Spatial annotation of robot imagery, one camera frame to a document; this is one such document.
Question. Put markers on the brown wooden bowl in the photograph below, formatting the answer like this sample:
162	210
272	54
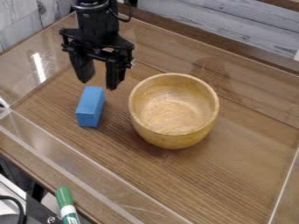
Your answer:
174	109

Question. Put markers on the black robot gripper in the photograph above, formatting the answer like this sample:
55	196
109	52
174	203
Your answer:
95	41

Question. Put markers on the clear acrylic tray wall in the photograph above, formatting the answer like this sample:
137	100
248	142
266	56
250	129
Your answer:
106	199

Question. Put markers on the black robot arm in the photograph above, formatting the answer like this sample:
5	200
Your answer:
95	3

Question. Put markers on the green white marker pen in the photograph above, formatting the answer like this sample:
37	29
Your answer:
69	213

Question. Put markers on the blue rectangular block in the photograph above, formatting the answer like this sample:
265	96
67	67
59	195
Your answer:
91	105

